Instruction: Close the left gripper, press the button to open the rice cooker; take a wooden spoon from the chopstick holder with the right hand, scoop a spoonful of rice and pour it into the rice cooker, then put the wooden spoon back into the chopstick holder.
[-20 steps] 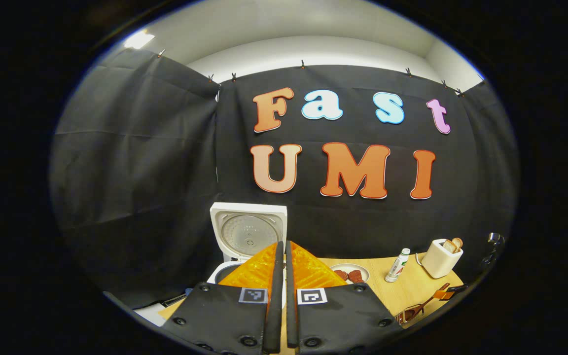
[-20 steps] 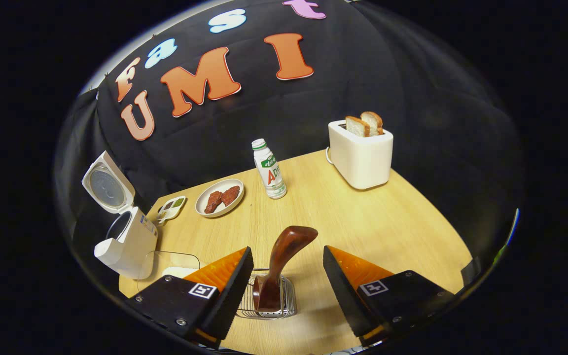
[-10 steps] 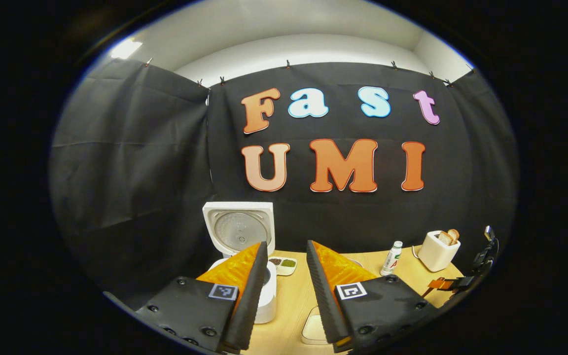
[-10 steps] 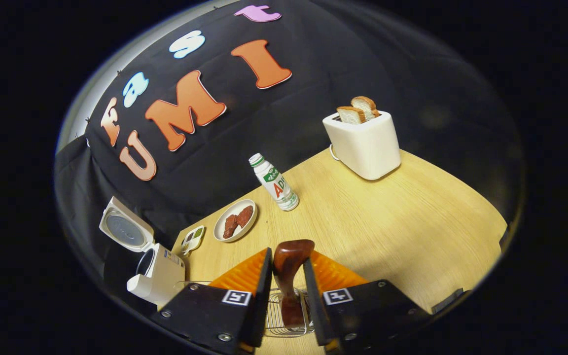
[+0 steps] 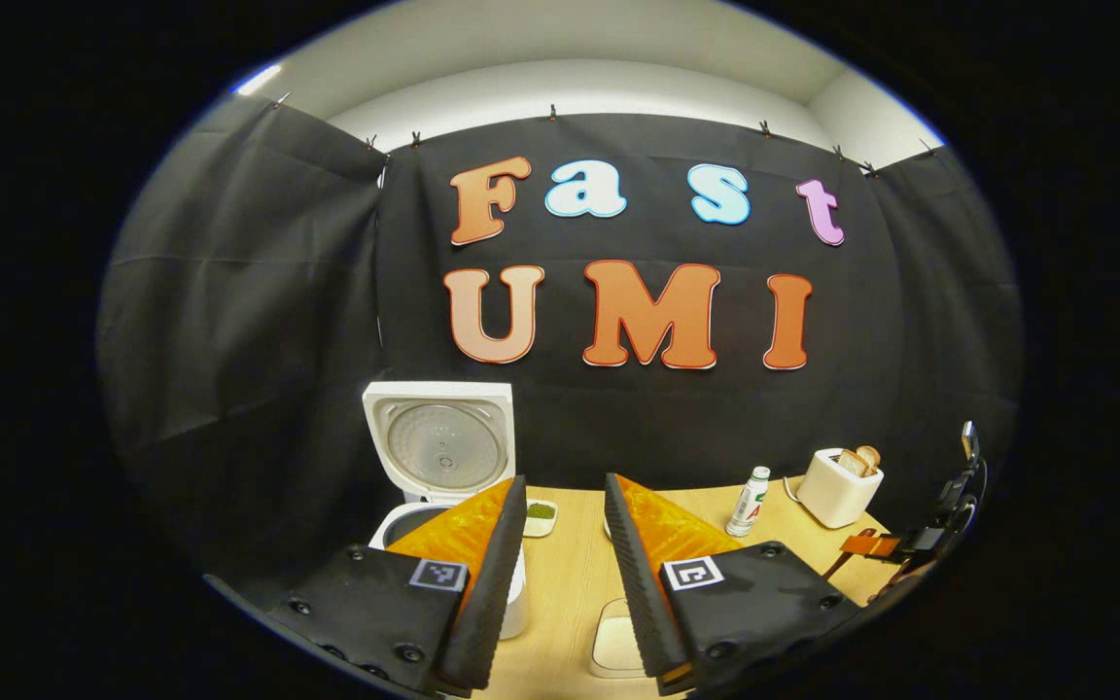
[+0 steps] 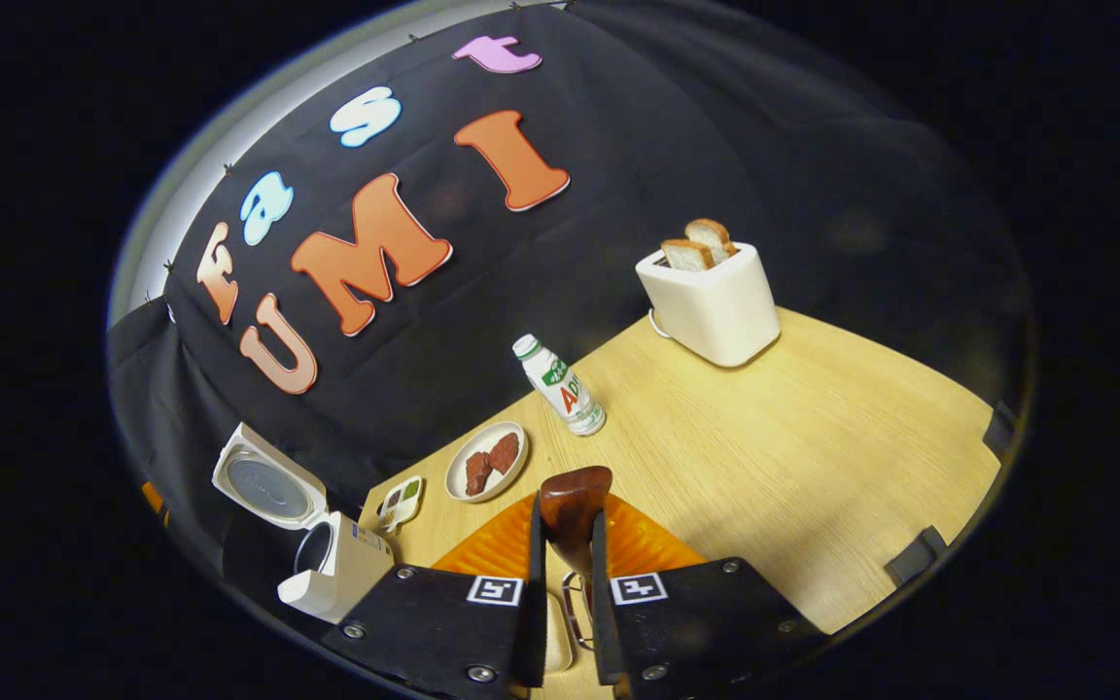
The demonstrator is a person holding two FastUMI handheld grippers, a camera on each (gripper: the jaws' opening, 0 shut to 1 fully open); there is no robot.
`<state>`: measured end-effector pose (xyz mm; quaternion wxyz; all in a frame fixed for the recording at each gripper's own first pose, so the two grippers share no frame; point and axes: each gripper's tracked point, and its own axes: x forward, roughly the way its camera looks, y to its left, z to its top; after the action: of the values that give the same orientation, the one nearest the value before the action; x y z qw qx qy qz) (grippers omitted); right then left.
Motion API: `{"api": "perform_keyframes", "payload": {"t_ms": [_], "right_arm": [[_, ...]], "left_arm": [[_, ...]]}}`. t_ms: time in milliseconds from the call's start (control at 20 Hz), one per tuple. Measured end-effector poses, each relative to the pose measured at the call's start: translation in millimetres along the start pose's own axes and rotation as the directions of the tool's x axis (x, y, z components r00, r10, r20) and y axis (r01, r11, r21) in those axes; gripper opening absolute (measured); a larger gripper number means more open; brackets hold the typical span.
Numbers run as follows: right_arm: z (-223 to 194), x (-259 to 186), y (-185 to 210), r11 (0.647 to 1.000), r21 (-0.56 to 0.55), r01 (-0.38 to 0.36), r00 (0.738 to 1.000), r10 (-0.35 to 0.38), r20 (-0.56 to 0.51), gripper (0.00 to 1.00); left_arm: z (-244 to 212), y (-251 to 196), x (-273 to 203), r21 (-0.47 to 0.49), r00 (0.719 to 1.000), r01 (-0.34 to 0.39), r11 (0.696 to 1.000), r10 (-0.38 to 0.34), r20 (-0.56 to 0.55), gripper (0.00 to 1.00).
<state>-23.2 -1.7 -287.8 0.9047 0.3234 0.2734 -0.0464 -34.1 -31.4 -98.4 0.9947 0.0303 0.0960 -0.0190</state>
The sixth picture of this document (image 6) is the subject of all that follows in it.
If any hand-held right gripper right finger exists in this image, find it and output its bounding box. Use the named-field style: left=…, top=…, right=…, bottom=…
left=589, top=491, right=828, bottom=700

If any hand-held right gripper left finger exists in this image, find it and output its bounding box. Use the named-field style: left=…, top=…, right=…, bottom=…
left=320, top=491, right=549, bottom=700

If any metal wire chopstick holder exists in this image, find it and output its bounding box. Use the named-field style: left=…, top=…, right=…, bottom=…
left=560, top=572, right=593, bottom=650

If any white rice cooker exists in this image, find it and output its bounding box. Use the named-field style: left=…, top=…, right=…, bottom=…
left=212, top=422, right=396, bottom=624

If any white divided bean dish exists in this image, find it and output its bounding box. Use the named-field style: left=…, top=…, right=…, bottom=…
left=377, top=474, right=425, bottom=535

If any round beige plate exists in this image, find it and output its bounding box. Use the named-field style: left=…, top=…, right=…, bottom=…
left=445, top=421, right=529, bottom=504

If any white green milk bottle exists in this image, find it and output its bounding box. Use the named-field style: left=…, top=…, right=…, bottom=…
left=512, top=334, right=607, bottom=437

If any cream toaster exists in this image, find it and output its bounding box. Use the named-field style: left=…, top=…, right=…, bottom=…
left=636, top=243, right=781, bottom=368

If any black backdrop cloth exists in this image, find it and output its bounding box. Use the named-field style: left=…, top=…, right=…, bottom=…
left=108, top=0, right=1033, bottom=584

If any dark table edge bracket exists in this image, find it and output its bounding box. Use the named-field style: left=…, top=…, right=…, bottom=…
left=886, top=525, right=946, bottom=585

